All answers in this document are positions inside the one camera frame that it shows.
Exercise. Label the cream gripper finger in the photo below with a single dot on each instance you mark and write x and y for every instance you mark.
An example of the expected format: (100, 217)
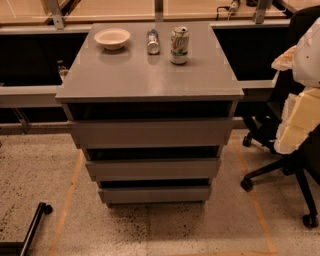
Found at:
(285, 60)
(300, 116)

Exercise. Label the grey top drawer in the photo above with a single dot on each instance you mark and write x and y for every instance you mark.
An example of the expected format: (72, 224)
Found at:
(151, 133)

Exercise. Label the grey drawer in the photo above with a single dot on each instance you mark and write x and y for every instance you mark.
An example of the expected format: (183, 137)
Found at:
(151, 133)
(154, 195)
(154, 169)

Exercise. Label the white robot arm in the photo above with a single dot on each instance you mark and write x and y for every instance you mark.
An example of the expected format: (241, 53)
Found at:
(306, 65)

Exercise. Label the grey drawer cabinet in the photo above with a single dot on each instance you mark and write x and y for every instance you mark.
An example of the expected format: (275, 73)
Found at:
(131, 84)

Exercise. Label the grey bottom drawer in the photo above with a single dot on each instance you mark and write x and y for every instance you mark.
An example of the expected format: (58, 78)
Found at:
(154, 195)

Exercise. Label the grey middle drawer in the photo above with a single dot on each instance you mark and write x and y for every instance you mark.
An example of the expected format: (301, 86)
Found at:
(154, 169)

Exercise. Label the black office chair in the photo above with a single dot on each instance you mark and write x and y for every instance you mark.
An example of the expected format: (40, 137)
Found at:
(306, 159)

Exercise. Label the upright soda can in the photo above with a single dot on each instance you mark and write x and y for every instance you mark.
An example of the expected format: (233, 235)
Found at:
(179, 45)

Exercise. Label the lying silver can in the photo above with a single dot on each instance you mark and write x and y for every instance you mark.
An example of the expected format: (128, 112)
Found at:
(153, 45)

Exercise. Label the white bowl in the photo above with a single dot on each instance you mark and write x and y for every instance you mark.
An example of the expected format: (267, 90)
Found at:
(112, 39)

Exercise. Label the small glass jar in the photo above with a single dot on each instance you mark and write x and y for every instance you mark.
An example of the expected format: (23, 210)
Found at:
(62, 69)

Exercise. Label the black wheeled stand leg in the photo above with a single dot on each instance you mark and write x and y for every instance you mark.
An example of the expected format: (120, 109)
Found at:
(22, 248)

